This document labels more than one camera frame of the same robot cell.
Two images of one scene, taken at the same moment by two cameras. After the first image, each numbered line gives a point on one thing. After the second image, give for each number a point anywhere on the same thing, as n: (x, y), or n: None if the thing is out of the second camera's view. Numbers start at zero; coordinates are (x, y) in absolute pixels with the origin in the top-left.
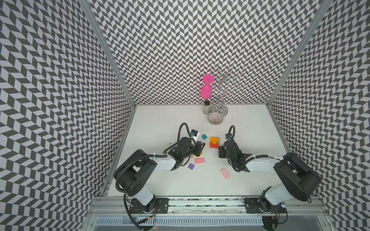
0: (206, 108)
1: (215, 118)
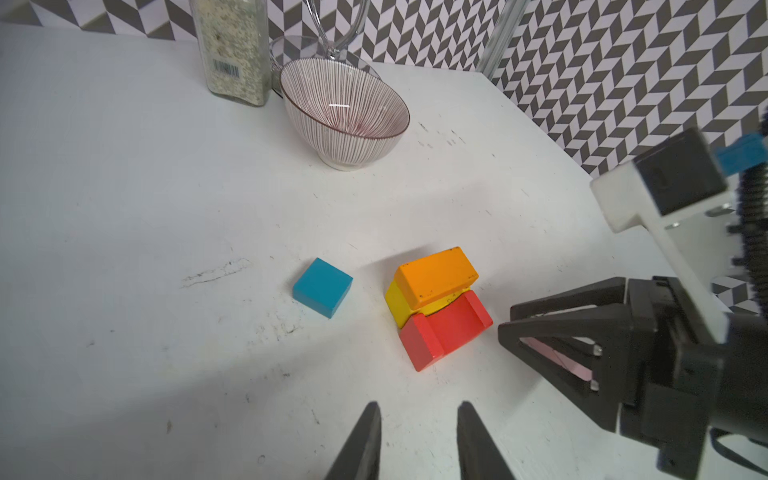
0: (236, 48)
1: (347, 117)
